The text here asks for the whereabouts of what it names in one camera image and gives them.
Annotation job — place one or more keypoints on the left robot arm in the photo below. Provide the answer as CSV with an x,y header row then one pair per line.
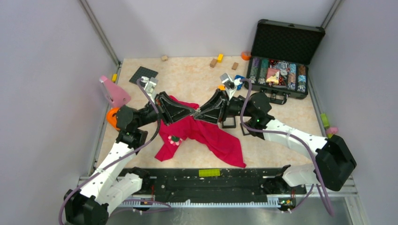
x,y
94,200

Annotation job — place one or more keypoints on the orange plastic toy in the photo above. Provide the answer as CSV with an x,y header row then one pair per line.
x,y
111,119

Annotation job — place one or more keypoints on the green flat brick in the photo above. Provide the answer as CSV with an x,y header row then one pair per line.
x,y
209,172

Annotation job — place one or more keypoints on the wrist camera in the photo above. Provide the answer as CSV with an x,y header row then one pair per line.
x,y
150,85
230,84

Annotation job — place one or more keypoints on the green pink toy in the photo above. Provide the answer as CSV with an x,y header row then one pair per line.
x,y
329,130

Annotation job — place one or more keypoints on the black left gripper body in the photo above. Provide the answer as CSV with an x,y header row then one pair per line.
x,y
149,115

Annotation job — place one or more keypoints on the pink flower brooch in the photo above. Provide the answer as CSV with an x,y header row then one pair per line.
x,y
174,140

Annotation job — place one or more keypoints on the playing card box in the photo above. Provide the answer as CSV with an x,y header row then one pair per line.
x,y
272,76

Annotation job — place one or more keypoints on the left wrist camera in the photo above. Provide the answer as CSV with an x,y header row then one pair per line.
x,y
150,85

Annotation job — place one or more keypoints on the yellow toy car red wheels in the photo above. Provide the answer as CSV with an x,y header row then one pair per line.
x,y
221,87

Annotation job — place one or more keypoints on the black square frame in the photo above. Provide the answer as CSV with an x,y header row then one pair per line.
x,y
229,123
247,132

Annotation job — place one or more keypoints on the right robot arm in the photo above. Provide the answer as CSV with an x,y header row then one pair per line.
x,y
331,160

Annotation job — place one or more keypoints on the magenta garment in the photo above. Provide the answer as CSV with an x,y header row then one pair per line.
x,y
223,145

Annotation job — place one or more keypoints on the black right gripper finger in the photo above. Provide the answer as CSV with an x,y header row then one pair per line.
x,y
211,115
217,102

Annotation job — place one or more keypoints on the pink plastic piece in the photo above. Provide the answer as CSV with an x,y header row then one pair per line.
x,y
114,94

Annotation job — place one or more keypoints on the blue toy car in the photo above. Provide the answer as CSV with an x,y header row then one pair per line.
x,y
238,77

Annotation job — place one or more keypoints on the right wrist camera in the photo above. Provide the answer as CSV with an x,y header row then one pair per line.
x,y
230,84

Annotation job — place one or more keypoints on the dark grey building baseplate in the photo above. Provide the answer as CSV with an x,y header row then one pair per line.
x,y
144,73

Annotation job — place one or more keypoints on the black poker chip case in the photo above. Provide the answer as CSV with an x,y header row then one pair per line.
x,y
288,47

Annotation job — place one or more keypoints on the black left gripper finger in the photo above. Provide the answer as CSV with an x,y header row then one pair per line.
x,y
172,113
166,102

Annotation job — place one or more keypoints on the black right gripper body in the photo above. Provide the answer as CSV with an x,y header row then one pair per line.
x,y
235,108

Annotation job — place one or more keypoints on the orange object behind case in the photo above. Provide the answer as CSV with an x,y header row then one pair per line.
x,y
246,56

